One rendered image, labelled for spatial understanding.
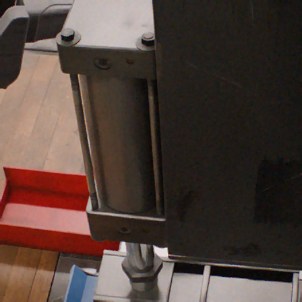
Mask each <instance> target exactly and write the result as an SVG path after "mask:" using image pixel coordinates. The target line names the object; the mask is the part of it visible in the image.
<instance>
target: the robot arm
mask: <svg viewBox="0 0 302 302"><path fill-rule="evenodd" d="M15 1H16V6H14V5H15ZM72 3H73V0H0V90H1V89H4V90H6V89H7V87H8V86H10V84H12V83H14V82H15V81H16V80H17V78H18V76H19V74H20V72H21V66H22V59H23V55H24V47H25V43H33V42H37V41H39V40H46V39H52V38H56V36H57V35H58V33H60V32H61V30H62V28H63V26H64V23H65V21H66V19H67V15H68V13H69V10H70V8H71V6H72Z"/></svg>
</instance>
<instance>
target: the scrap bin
mask: <svg viewBox="0 0 302 302"><path fill-rule="evenodd" d="M3 170H4V173H5V178H6V180H5V184H4V185H3V189H2V191H1V195H0V244H3V245H12V246H15V247H25V248H30V249H41V250H47V251H58V252H63V253H72V254H75V255H86V256H92V257H98V258H102V257H103V255H104V250H111V251H118V249H119V245H120V241H111V240H105V241H102V242H97V241H94V240H93V239H92V238H91V235H90V229H89V226H88V220H87V216H86V206H87V204H88V199H89V197H90V193H89V189H88V182H87V178H86V174H80V173H68V172H61V171H48V170H41V169H29V168H22V167H10V166H3Z"/></svg>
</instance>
